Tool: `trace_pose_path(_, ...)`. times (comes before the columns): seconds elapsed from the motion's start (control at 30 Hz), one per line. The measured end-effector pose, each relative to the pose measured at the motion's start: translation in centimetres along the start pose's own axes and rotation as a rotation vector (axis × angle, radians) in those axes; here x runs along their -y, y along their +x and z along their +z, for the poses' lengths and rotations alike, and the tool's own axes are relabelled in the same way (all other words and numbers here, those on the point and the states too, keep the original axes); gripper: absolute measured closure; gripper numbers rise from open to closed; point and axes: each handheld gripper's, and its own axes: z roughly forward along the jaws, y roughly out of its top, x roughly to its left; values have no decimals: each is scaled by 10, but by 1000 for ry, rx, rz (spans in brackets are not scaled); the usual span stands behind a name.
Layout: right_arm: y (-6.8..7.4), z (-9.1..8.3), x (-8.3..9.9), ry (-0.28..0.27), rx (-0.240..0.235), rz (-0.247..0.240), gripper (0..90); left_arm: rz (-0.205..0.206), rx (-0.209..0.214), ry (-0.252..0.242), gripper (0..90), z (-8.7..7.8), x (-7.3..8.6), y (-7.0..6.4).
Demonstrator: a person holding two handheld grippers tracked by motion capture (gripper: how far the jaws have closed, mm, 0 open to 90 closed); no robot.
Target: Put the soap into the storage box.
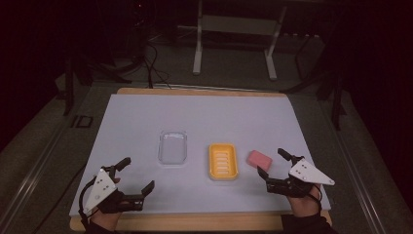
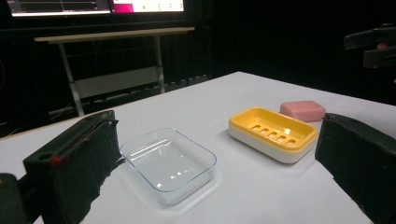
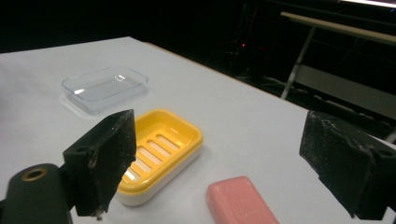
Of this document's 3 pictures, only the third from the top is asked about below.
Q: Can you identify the clear plastic lid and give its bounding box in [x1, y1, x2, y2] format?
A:
[61, 65, 149, 114]

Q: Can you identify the yellow and white soap dish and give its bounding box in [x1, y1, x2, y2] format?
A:
[114, 108, 205, 207]

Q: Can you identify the metal frame table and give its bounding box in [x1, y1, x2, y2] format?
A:
[279, 11, 396, 121]

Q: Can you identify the pink soap bar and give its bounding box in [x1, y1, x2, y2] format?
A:
[205, 175, 280, 224]

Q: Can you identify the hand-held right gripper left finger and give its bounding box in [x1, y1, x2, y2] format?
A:
[62, 108, 138, 221]

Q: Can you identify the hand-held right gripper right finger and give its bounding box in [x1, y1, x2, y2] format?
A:
[299, 110, 396, 221]

